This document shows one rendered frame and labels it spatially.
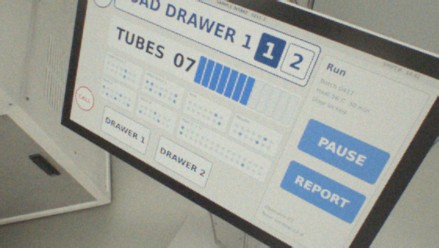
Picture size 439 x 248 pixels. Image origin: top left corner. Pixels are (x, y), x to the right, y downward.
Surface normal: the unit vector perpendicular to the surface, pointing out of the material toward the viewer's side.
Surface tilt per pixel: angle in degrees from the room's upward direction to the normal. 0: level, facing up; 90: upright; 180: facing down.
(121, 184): 0
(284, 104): 50
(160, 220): 0
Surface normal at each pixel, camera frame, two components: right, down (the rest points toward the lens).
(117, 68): -0.42, 0.24
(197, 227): -0.12, -0.55
